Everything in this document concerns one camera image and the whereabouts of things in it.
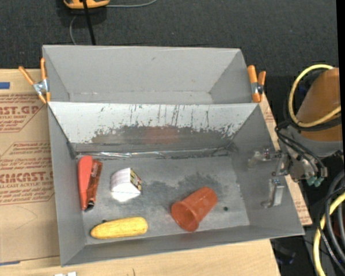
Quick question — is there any red stapler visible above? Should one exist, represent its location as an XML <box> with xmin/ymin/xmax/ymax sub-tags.
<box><xmin>77</xmin><ymin>154</ymin><xmax>106</xmax><ymax>212</ymax></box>

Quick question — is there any grey metal bin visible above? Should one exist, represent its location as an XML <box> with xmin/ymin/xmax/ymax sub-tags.
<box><xmin>41</xmin><ymin>32</ymin><xmax>306</xmax><ymax>268</ymax></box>

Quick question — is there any brown cardboard board red print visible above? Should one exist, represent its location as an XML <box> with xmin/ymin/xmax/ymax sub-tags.
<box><xmin>0</xmin><ymin>51</ymin><xmax>314</xmax><ymax>267</ymax></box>

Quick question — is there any yellow toy corn cob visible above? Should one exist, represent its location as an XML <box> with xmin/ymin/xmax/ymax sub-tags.
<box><xmin>89</xmin><ymin>216</ymin><xmax>149</xmax><ymax>241</ymax></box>

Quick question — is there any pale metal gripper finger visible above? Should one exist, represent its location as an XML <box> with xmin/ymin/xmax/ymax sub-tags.
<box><xmin>247</xmin><ymin>147</ymin><xmax>282</xmax><ymax>169</ymax></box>
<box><xmin>259</xmin><ymin>177</ymin><xmax>286</xmax><ymax>209</ymax></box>

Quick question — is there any orange plastic cup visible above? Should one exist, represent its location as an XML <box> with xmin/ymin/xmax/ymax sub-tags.
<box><xmin>169</xmin><ymin>186</ymin><xmax>220</xmax><ymax>233</ymax></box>

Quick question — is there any white small box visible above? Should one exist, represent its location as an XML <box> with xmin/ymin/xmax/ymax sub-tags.
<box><xmin>109</xmin><ymin>166</ymin><xmax>143</xmax><ymax>203</ymax></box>

